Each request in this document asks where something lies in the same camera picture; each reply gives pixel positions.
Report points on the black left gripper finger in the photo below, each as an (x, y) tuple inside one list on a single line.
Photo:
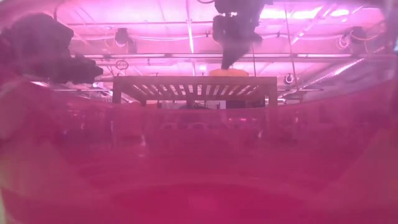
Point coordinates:
[(88, 70)]

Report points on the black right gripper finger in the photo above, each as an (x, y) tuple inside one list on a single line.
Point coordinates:
[(233, 54)]

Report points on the orange plastic bowl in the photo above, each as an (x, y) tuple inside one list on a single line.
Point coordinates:
[(229, 72)]

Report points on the pink translucent plastic bowl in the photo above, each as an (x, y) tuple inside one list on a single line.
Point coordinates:
[(199, 186)]

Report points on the wooden slatted shelf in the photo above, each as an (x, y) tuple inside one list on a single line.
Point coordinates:
[(194, 81)]

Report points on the long ceiling light bar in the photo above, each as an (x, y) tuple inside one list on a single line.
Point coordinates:
[(140, 56)]

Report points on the small black ceiling reel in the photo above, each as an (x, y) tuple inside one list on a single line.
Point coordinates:
[(288, 79)]

